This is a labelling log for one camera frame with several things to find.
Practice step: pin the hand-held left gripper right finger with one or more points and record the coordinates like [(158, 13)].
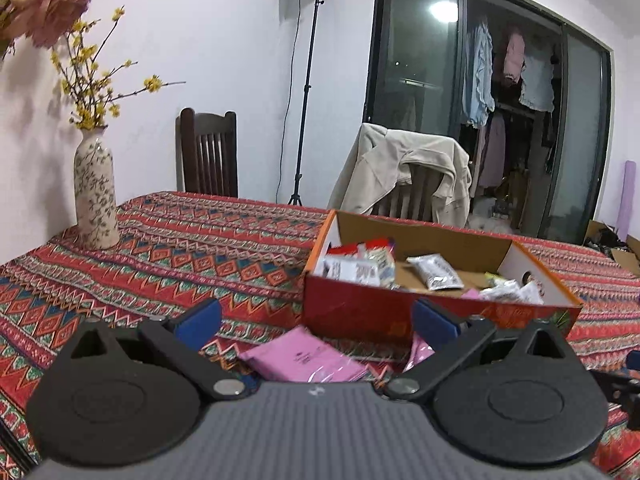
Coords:
[(435, 325)]

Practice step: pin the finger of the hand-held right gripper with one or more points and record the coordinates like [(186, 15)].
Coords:
[(622, 385), (635, 361)]

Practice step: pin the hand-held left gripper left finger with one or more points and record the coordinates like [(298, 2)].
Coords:
[(200, 321)]

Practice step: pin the pink snack packet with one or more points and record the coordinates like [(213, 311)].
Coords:
[(417, 355), (305, 360)]

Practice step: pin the pile of mixed snack packets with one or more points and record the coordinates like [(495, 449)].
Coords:
[(435, 272)]

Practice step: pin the green snack bar packet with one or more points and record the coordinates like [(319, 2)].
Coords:
[(492, 276)]

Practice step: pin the orange cardboard box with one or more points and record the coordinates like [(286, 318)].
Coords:
[(360, 305)]

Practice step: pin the red white snack packet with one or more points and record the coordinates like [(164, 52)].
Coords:
[(370, 246)]

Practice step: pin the brown cardboard carton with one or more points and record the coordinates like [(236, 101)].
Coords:
[(627, 260)]

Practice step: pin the brown wooden chair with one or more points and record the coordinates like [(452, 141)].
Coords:
[(407, 195)]

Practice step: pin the purple yoga mat roll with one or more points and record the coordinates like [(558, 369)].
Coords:
[(626, 200)]

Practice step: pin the floral ceramic vase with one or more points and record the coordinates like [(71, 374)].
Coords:
[(95, 195)]

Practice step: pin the beige jacket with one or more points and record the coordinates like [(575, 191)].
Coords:
[(390, 160)]

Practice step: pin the pale pink long garment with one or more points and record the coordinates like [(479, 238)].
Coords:
[(495, 152)]

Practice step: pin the dark wooden chair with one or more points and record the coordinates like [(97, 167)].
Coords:
[(207, 122)]

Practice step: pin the yellow flower branches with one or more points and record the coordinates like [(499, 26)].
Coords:
[(87, 120)]

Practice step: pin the light blue hanging shirt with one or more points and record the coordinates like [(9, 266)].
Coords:
[(477, 80)]

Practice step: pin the white hanging top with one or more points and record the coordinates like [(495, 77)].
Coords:
[(537, 82)]

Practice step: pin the pink hanging garment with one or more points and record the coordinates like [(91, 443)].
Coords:
[(514, 57)]

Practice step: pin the black framed glass sliding door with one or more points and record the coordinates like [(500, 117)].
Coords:
[(415, 45)]

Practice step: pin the pink rose bouquet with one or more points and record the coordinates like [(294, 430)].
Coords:
[(50, 10)]

